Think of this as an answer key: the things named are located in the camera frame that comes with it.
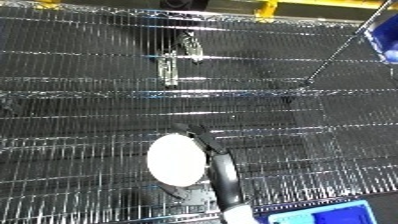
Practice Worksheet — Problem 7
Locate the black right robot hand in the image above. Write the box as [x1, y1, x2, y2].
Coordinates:
[158, 122, 246, 209]

